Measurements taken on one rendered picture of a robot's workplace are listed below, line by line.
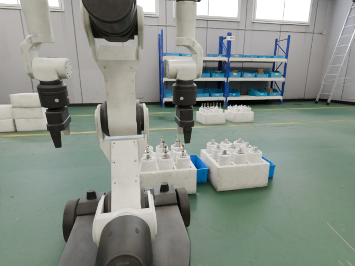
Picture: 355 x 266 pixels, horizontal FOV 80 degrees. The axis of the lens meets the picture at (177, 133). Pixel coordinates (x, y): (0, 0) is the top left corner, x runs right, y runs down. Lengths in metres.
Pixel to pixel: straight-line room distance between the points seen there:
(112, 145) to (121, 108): 0.15
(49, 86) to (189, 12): 0.50
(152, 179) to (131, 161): 0.59
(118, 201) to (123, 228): 0.18
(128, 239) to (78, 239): 0.38
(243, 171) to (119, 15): 1.28
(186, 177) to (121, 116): 0.77
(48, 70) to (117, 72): 0.20
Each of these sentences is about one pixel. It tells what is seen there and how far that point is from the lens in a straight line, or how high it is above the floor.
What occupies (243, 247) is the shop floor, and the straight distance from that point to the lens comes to 1.17.
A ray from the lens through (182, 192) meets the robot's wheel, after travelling 1.13.
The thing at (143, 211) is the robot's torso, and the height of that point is 0.34.
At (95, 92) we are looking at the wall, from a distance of 6.53.
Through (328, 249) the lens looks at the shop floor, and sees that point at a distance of 1.31.
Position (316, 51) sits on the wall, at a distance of 8.85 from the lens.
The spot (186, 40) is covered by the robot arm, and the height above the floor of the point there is 0.88.
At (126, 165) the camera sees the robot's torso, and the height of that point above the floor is 0.44.
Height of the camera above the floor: 0.76
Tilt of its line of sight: 14 degrees down
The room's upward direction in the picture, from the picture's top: straight up
